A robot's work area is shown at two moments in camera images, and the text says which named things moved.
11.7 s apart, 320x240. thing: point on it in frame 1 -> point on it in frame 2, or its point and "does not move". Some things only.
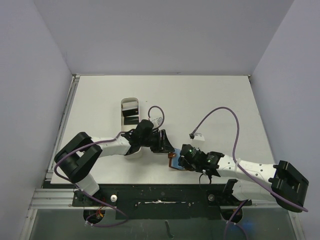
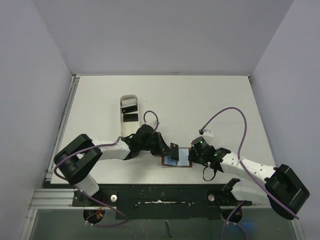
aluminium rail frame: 53,199 does not move
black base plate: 161,201 does not move
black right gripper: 182,160 -> 193,155
